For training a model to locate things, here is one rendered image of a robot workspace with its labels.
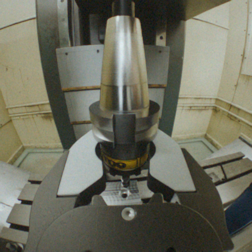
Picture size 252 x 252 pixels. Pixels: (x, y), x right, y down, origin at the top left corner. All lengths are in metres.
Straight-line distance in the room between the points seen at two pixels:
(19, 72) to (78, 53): 0.73
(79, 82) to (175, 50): 0.47
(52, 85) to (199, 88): 1.13
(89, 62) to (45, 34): 0.25
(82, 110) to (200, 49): 1.02
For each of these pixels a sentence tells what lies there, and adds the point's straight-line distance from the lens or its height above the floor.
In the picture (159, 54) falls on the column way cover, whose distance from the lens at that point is 0.56.
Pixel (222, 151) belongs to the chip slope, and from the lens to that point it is 1.12.
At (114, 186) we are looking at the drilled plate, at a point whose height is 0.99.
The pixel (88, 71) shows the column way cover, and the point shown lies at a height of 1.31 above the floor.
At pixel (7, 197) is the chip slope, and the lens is 0.97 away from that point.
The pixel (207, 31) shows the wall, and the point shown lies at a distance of 1.25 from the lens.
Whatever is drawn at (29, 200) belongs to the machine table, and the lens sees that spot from 0.60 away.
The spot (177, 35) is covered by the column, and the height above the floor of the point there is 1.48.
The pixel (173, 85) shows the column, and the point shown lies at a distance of 0.65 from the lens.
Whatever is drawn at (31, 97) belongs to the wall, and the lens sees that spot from 1.16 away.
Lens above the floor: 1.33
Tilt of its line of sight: 28 degrees down
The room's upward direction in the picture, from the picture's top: straight up
